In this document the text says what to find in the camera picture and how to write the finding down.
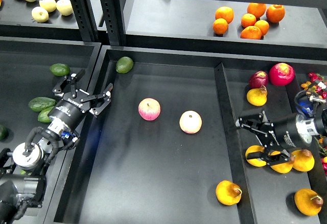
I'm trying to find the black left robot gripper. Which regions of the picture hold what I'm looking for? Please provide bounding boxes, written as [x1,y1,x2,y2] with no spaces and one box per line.
[48,69,113,132]

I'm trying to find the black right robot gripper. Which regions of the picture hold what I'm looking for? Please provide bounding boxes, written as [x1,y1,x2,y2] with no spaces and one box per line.
[235,111,303,166]

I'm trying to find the yellow pear with brown stem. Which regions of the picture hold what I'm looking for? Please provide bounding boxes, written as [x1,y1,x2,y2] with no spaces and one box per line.
[216,180,243,206]

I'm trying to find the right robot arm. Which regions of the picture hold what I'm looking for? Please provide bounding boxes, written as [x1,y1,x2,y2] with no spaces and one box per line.
[236,78,326,166]

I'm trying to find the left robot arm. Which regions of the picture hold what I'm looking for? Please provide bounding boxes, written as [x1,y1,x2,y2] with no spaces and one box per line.
[1,70,113,223]

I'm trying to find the green avocado top left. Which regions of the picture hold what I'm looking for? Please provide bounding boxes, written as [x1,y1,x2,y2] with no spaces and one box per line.
[50,63,71,77]

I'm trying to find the yellow pear near red apple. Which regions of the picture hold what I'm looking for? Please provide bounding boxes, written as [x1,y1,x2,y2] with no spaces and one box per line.
[246,86,268,107]

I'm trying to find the light green avocado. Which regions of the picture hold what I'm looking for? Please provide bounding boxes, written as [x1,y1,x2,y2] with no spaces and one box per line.
[37,106,54,123]

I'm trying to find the green avocado in centre tray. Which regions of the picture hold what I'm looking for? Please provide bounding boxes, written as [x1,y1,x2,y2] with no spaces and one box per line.
[115,57,134,73]

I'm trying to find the yellow pear lower right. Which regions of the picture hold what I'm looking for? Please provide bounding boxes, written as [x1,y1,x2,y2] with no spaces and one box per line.
[294,188,324,216]

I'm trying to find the dark avocado at left edge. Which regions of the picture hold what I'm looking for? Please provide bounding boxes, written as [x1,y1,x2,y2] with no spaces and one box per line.
[0,125,8,140]

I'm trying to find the black left tray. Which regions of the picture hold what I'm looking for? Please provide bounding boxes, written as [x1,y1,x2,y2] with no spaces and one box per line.
[1,37,102,223]

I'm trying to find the black tray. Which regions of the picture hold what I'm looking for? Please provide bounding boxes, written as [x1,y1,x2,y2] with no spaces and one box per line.
[43,44,258,224]
[214,56,326,223]
[1,37,102,223]

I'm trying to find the black right tray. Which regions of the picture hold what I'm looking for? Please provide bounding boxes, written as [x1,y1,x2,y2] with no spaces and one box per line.
[214,56,326,223]

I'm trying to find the dark red apple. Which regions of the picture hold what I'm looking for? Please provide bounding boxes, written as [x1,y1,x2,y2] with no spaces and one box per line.
[249,71,268,89]

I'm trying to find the pink red apple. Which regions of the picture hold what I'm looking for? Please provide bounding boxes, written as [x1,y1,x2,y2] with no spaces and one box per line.
[138,97,161,121]

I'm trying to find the large red apple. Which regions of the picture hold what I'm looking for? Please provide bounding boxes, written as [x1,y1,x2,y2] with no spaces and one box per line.
[268,63,295,86]

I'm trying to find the pale pink apple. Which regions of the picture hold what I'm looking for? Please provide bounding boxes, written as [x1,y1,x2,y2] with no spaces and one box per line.
[179,110,202,134]

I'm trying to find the cherry tomato bunch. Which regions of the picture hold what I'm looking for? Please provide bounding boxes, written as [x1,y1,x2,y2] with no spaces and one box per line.
[300,72,326,99]

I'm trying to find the black centre tray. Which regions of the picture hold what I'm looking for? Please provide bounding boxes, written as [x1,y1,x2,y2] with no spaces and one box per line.
[43,44,258,224]

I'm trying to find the orange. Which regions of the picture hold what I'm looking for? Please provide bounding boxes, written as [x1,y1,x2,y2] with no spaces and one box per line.
[240,26,262,40]
[215,6,234,24]
[247,3,267,18]
[266,5,286,23]
[254,20,270,37]
[213,18,228,35]
[241,13,256,28]

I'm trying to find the black metal shelf rack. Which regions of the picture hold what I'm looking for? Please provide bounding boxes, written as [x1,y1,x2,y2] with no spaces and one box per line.
[1,0,326,61]

